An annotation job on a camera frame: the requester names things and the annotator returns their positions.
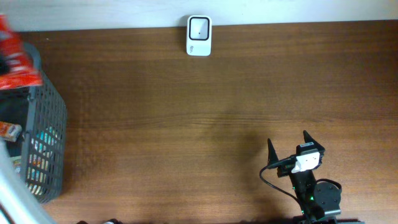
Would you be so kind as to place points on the red snack bag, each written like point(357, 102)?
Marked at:
point(17, 68)

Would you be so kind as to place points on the orange snack pack in basket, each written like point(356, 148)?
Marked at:
point(10, 132)

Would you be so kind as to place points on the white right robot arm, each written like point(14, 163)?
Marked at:
point(318, 199)

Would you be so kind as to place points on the white barcode scanner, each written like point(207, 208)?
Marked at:
point(199, 35)

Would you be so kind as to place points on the grey plastic mesh basket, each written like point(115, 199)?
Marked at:
point(42, 113)

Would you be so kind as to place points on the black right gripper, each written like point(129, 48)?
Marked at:
point(272, 155)

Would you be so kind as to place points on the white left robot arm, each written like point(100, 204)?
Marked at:
point(16, 200)

